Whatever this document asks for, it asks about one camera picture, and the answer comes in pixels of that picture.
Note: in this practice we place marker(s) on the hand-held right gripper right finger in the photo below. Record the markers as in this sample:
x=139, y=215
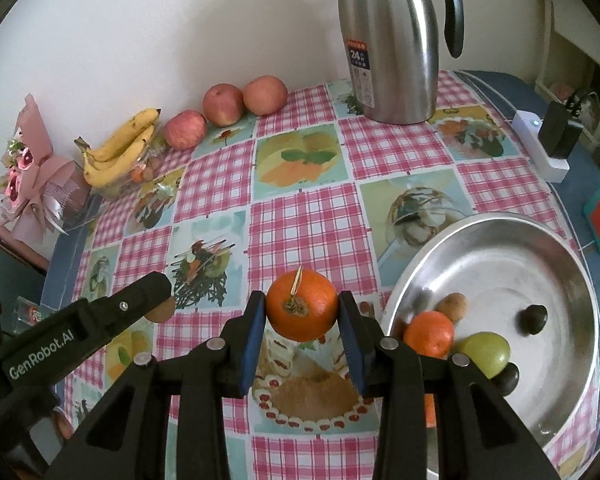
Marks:
x=352, y=345

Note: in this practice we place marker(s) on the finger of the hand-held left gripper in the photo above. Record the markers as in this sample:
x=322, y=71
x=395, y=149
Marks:
x=145, y=295

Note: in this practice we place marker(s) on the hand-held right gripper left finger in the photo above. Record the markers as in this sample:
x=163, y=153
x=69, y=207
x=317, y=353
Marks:
x=252, y=345

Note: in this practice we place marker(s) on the orange with stem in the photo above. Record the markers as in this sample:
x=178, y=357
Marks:
x=301, y=305

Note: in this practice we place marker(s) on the green jujube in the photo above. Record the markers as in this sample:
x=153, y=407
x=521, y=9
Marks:
x=487, y=352

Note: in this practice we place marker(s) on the dark plum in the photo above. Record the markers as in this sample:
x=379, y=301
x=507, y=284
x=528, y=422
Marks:
x=532, y=317
x=507, y=377

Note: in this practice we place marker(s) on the stainless steel bowl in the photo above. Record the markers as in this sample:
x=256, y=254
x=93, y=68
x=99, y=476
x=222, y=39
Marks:
x=505, y=250

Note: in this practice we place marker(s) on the clear glass mug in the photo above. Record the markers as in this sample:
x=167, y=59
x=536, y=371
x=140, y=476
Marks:
x=30, y=317

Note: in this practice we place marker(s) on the small tangerine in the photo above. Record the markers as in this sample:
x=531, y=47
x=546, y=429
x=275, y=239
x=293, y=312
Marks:
x=139, y=174

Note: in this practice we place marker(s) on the pink checked tablecloth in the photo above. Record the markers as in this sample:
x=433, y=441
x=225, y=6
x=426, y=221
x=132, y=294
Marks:
x=300, y=220

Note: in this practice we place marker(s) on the clear fruit container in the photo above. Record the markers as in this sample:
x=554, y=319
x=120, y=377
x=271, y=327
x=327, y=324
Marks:
x=155, y=152

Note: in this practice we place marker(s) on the pink flower bouquet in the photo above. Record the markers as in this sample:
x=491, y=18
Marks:
x=40, y=195

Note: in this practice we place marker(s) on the yellow banana bunch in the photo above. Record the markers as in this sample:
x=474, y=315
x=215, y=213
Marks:
x=125, y=137

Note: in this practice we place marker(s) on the red apple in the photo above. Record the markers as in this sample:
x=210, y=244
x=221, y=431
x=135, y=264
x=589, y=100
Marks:
x=265, y=95
x=223, y=105
x=185, y=130

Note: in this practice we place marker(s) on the white power strip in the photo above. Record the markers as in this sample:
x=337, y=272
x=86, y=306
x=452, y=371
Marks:
x=525, y=127

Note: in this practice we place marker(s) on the black power adapter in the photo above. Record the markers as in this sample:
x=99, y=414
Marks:
x=555, y=130

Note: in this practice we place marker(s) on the steel thermos jug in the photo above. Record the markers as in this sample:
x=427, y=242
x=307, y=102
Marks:
x=385, y=35

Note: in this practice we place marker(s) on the white wooden furniture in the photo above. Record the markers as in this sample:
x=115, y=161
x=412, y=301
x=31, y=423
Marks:
x=550, y=35

